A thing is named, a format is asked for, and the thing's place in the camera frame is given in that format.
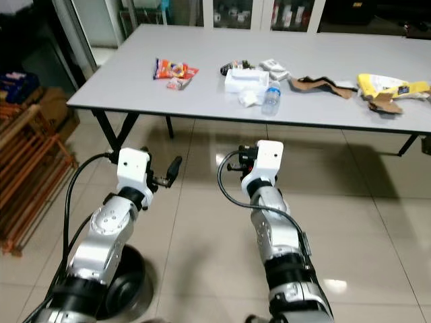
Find crumpled white tissue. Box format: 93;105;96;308
237;89;264;108

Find grey folding table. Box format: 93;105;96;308
66;24;431;157

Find clear plastic water bottle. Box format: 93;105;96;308
261;80;282;116

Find white foam tray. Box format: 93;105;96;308
224;67;271;93

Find orange wooden rack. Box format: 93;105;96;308
0;86;79;257

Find small pink wrapper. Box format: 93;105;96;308
166;78;189;92

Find small black wrapper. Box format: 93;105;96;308
219;60;255;73

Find white printed packet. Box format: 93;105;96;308
258;58;290;80

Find red snack packet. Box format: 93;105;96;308
154;58;200;81

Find long brown cardboard scrap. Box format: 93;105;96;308
289;75;358;100

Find black round base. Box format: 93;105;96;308
96;244;158;322

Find blue printed box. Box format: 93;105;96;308
0;70;42;103

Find white glass door cabinet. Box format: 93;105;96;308
118;0;327;34

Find short brown cardboard scrap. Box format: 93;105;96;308
367;93;405;114

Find yellow plastic bag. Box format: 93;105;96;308
356;72;431;102

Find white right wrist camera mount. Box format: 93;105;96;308
242;139;285;197

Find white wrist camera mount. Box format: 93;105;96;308
116;147;154;204
242;139;285;197

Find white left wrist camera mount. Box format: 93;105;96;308
116;147;154;204

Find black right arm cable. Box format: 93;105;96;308
217;150;312;258

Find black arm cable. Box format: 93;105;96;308
217;150;312;258
24;152;119;323

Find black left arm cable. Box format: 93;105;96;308
24;152;119;323

